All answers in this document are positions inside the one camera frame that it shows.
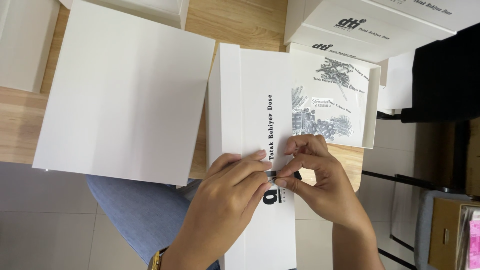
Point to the black metal chair frame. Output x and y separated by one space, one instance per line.
408 180

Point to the clear sticker with black print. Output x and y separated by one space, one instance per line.
279 176

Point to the large plain white box lid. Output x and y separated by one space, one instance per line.
123 93

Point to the white box with black logo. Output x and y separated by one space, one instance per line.
337 50
356 22
442 11

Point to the person's blue jeans leg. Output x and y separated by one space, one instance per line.
146 213

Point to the person's left hand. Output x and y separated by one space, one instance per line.
221 202

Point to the open white box tray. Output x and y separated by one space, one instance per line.
371 101

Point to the pink packet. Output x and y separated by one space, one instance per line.
474 240

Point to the black cloth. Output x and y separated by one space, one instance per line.
446 78

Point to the long white printed box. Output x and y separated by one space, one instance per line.
255 112

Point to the brown cardboard box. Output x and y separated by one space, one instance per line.
444 236

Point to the pile of printed clear stickers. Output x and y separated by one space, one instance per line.
330 97

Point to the person's right hand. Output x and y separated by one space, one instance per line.
330 187

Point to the gold wristwatch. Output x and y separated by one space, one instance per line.
155 260

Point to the white carton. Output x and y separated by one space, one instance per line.
397 82

